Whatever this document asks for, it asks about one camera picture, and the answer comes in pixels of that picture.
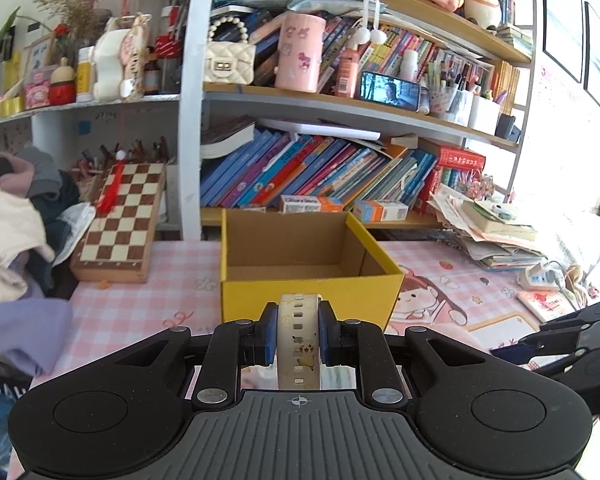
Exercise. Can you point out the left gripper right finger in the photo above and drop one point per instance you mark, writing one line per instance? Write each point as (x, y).
(362, 346)

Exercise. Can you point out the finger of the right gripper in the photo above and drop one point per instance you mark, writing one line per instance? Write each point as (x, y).
(553, 339)

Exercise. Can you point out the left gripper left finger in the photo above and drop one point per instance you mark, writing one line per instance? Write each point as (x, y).
(232, 347)

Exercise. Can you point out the cream watch with strap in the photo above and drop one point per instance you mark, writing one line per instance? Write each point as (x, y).
(298, 343)

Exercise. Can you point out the white green tape roll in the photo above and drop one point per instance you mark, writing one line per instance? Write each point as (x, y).
(337, 377)

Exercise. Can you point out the white power strip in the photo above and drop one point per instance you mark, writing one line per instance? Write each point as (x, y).
(544, 275)

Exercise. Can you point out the yellow cardboard box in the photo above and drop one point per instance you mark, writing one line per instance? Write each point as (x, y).
(265, 255)

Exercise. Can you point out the pink checkered table mat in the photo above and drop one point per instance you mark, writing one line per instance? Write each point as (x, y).
(468, 415)

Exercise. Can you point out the stack of papers and books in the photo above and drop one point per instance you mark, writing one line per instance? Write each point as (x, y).
(490, 233)

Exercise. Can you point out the orange white medicine box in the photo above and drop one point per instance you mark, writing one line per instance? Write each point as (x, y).
(372, 211)

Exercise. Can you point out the wooden chess board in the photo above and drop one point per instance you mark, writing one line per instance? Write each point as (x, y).
(116, 248)

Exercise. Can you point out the row of leaning books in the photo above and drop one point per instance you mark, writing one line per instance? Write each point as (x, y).
(257, 168)

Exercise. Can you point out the red tassel ornament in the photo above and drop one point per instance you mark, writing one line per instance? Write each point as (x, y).
(107, 202)

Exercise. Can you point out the red dictionary book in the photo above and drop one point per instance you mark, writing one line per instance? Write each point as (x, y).
(453, 167)

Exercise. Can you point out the pile of clothes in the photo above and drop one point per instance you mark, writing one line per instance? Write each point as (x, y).
(42, 218)

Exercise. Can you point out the smartphone on shelf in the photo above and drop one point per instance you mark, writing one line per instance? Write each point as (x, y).
(387, 90)

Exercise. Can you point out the cream quilted handbag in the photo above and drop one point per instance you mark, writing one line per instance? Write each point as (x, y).
(229, 62)

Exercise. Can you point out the pink cup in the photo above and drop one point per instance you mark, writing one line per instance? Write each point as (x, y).
(300, 48)

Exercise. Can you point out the red white doll figure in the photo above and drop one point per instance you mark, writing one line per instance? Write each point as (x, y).
(62, 84)

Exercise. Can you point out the white wooden toy car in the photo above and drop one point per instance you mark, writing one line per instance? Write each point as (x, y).
(120, 56)

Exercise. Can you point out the white bookshelf frame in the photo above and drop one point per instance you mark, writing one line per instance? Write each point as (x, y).
(424, 15)

